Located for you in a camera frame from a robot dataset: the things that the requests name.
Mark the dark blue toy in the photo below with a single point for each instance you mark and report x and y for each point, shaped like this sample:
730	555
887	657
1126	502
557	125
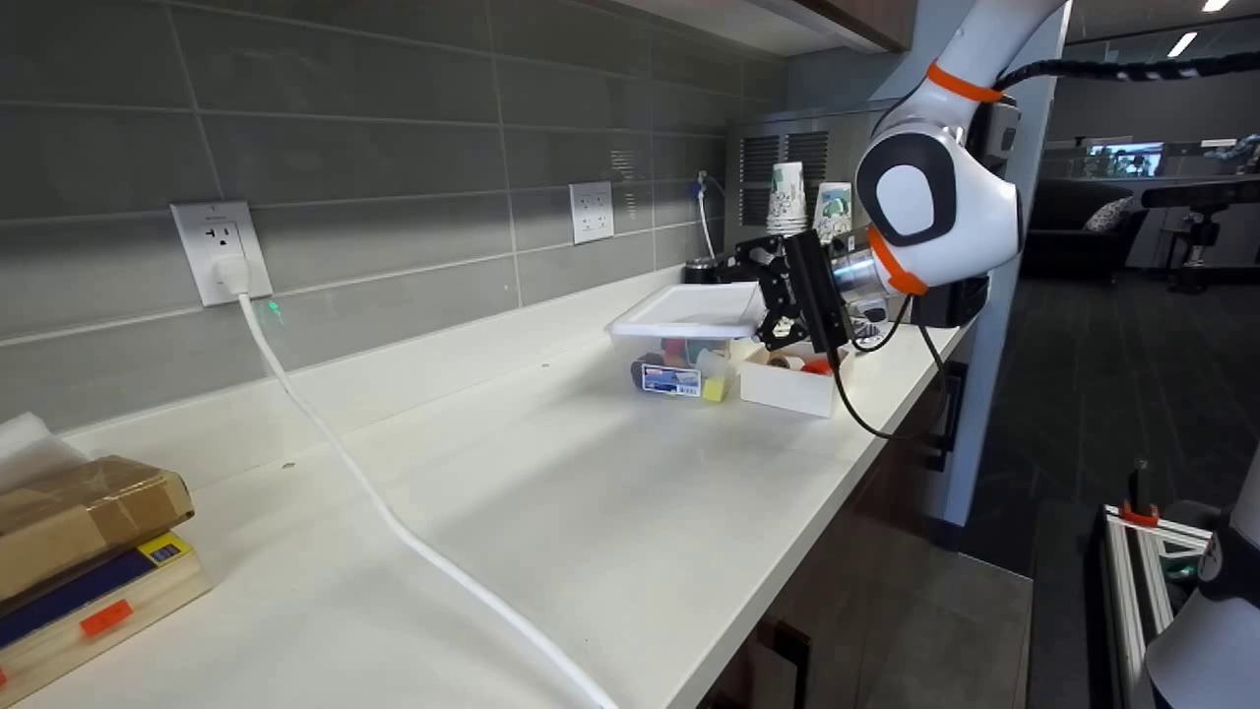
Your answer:
667	381

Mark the red toy block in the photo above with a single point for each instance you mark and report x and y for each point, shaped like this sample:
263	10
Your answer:
675	350

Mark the computer monitor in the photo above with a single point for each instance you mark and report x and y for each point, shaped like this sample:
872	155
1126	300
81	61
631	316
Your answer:
1126	159

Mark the wooden upper cabinet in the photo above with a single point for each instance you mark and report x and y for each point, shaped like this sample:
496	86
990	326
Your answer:
761	16

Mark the white wall outlet with plug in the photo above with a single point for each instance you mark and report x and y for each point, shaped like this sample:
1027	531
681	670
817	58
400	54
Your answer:
217	249

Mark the dark office desk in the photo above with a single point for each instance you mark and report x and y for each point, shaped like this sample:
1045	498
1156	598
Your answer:
1156	219

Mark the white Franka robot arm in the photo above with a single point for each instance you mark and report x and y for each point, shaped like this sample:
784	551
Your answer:
931	198

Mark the white draped stand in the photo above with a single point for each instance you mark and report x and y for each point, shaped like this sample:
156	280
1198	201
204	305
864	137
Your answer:
1216	650

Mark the flat box with orange label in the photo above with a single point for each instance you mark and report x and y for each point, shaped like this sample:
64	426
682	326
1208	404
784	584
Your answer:
131	611

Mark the white empty wall outlet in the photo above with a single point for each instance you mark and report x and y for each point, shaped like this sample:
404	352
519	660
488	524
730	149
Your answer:
591	212

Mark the blue patterned paper plate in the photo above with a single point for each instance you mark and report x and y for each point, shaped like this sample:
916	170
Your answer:
876	321

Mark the brown cardboard package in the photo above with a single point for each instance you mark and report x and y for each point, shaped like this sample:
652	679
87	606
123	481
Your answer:
93	519

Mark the ceiling light strip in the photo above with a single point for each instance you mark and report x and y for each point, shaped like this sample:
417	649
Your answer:
1182	45

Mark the small open wooden box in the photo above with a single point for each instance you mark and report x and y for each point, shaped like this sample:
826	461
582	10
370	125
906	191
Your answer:
783	392

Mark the red item in wooden box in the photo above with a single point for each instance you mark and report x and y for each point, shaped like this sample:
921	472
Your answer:
817	367

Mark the white plastic tote lid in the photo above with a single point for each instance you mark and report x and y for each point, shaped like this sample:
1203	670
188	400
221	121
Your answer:
691	312

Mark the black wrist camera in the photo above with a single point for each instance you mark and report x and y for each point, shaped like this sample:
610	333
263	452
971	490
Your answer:
830	300

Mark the small yellow toy block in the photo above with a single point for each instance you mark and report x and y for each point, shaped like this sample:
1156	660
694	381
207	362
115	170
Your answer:
713	389

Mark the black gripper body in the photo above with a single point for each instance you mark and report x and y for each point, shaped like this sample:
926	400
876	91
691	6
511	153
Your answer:
795	296

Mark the aluminium frame stand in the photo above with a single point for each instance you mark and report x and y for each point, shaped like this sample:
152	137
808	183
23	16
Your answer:
1127	591

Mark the dark wooden base cabinet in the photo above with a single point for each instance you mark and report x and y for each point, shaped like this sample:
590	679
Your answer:
906	446

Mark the clear plastic tote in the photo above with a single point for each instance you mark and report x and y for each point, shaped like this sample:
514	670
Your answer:
654	352

